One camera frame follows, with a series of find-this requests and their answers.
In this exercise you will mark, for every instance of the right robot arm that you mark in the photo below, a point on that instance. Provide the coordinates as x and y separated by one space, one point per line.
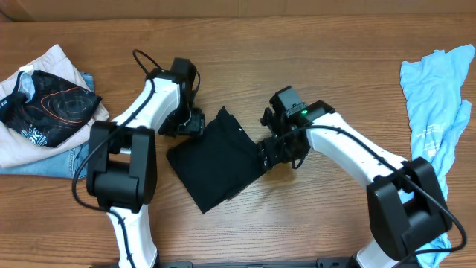
405 203

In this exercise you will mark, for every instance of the light blue t-shirt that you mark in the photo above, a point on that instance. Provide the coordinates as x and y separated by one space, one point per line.
437 114

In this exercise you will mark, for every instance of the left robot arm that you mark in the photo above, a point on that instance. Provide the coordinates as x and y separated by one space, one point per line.
122 170

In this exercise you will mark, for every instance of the beige folded garment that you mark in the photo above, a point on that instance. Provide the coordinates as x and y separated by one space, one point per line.
18 150

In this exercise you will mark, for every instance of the black patterned folded shirt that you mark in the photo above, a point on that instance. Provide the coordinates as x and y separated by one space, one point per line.
47 109

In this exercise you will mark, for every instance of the black t-shirt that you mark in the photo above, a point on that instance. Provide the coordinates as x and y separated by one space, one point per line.
217 165

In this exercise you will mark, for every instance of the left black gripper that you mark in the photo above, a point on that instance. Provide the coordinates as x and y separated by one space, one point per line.
195 128

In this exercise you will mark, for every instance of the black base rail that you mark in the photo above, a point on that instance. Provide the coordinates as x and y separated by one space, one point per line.
253 264

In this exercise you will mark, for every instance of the blue denim jeans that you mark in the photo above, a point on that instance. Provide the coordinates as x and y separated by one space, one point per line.
61 165

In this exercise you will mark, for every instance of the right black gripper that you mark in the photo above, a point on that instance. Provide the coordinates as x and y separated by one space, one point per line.
271 157

